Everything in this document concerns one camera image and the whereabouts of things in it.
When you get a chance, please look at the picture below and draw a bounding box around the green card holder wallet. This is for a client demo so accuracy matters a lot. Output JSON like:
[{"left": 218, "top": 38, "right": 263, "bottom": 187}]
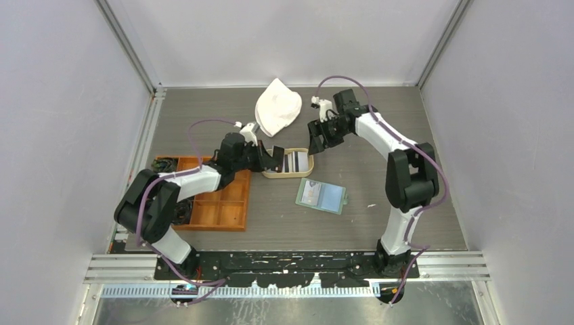
[{"left": 295, "top": 178, "right": 348, "bottom": 215}]

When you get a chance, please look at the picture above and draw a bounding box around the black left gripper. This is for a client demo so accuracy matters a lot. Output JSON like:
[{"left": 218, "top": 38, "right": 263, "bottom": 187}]
[{"left": 232, "top": 139, "right": 277, "bottom": 173}]

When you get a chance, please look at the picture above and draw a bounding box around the silver credit card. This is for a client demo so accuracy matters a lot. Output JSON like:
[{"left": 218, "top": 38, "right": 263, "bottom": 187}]
[{"left": 297, "top": 152, "right": 309, "bottom": 173}]

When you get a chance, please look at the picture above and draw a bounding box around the dark green coiled strap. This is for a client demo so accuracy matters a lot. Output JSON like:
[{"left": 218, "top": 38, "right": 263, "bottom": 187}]
[{"left": 151, "top": 157, "right": 179, "bottom": 175}]

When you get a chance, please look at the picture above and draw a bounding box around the white folded cloth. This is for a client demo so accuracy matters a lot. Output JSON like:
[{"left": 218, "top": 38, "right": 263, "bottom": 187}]
[{"left": 255, "top": 78, "right": 303, "bottom": 137}]

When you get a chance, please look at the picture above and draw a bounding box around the orange compartment organizer tray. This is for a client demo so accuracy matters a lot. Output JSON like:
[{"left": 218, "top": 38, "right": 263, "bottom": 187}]
[{"left": 168, "top": 170, "right": 252, "bottom": 232}]

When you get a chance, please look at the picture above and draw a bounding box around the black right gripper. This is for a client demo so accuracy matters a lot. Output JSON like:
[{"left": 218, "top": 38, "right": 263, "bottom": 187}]
[{"left": 307, "top": 116, "right": 351, "bottom": 156}]

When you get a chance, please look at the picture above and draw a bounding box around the aluminium frame rail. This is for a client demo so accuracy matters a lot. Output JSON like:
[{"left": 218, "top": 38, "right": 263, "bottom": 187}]
[{"left": 85, "top": 251, "right": 490, "bottom": 287}]

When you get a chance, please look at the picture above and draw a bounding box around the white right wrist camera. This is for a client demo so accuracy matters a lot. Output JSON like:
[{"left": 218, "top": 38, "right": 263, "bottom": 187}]
[{"left": 311, "top": 96, "right": 337, "bottom": 122}]

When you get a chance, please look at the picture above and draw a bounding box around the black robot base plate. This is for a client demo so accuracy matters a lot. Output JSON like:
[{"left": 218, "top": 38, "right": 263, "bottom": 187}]
[{"left": 154, "top": 250, "right": 420, "bottom": 289}]

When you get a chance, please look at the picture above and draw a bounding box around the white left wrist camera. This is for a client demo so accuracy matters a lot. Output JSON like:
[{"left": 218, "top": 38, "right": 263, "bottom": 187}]
[{"left": 240, "top": 122, "right": 259, "bottom": 146}]

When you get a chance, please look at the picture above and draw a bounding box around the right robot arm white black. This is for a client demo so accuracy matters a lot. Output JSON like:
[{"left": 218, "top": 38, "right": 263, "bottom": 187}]
[{"left": 307, "top": 89, "right": 440, "bottom": 278}]

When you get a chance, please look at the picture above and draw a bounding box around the black red coiled strap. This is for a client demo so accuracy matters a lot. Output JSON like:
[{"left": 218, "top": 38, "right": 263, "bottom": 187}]
[{"left": 175, "top": 200, "right": 194, "bottom": 224}]

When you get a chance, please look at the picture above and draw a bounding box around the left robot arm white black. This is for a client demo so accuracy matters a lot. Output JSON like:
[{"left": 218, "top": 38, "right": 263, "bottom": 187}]
[{"left": 114, "top": 133, "right": 284, "bottom": 280}]

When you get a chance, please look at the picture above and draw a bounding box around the beige oval card tray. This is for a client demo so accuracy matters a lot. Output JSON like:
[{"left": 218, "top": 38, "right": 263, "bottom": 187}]
[{"left": 262, "top": 148, "right": 314, "bottom": 179}]

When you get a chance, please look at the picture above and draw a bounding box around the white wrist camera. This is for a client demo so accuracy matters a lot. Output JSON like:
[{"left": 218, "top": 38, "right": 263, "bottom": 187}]
[
  {"left": 240, "top": 122, "right": 259, "bottom": 146},
  {"left": 311, "top": 96, "right": 337, "bottom": 122}
]

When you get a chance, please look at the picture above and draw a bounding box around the white patterned credit card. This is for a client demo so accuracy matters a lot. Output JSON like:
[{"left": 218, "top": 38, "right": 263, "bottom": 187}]
[{"left": 301, "top": 180, "right": 322, "bottom": 206}]

